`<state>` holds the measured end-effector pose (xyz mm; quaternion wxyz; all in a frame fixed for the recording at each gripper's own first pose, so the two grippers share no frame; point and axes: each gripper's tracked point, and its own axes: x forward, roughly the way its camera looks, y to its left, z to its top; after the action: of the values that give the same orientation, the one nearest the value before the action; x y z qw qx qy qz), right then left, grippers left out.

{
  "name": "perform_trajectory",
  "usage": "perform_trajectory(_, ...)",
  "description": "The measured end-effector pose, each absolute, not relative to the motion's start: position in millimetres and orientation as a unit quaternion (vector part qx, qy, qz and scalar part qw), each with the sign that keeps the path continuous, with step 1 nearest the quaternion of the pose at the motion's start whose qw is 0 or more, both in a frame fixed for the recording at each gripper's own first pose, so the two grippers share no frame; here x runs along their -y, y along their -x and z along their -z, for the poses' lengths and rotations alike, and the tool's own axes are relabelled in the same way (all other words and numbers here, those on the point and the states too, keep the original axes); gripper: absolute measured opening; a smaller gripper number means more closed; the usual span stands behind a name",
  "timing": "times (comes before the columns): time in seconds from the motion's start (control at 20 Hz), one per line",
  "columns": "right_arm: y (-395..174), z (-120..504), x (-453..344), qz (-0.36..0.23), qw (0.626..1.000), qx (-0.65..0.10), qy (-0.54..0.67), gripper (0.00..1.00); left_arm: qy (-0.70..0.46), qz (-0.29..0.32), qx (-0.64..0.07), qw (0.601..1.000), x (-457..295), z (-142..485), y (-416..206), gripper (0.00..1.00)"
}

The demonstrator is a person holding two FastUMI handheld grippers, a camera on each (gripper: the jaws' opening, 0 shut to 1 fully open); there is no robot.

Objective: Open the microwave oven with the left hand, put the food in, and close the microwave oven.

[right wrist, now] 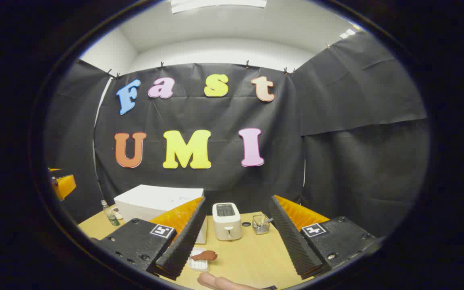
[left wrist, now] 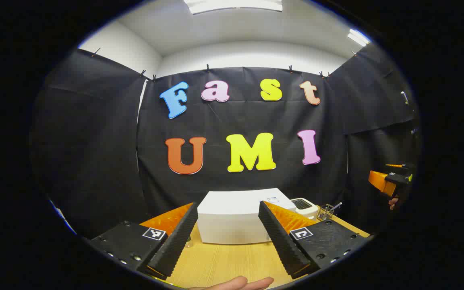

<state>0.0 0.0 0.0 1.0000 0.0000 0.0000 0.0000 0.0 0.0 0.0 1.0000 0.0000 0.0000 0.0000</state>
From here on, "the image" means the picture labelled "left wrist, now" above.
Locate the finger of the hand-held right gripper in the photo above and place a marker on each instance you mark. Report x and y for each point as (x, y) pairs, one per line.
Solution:
(393, 165)
(381, 181)

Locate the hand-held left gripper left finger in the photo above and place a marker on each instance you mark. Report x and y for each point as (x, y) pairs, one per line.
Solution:
(175, 241)

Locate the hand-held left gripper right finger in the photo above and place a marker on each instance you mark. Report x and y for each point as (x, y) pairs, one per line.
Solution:
(282, 241)

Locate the white microwave oven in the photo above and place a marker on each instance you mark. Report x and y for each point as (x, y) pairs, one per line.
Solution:
(232, 217)

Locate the white toaster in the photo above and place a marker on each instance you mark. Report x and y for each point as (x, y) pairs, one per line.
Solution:
(306, 209)

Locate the grey utensil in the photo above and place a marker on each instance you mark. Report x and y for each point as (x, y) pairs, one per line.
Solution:
(336, 206)

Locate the ceiling light panel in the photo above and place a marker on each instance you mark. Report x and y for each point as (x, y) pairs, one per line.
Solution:
(359, 37)
(232, 5)

